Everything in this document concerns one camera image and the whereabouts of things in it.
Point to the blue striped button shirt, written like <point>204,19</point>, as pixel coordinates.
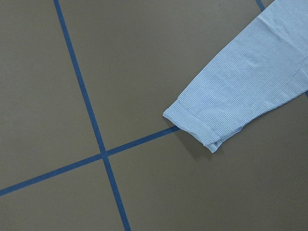
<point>262,68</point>

